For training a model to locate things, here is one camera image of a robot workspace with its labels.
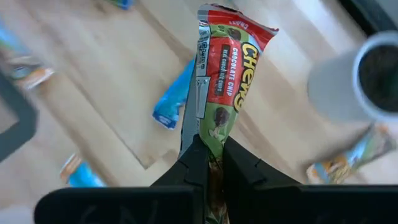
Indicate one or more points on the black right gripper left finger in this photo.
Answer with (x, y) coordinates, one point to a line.
(174, 199)

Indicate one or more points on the orange and blue granola bar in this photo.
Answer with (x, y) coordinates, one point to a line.
(342, 165)

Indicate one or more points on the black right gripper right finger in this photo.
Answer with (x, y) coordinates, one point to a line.
(280, 205)

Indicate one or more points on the light blue granola bar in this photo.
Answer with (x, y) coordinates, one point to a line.
(84, 177)
(171, 102)

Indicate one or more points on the potted plant in white pot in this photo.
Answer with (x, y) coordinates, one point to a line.
(332, 87)

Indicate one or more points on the green and brown granola bar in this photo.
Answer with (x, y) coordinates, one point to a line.
(31, 76)

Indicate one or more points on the grey bordered table mat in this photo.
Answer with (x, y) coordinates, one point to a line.
(23, 124)

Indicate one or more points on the red chocolate chip granola bar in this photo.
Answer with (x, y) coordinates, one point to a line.
(227, 71)

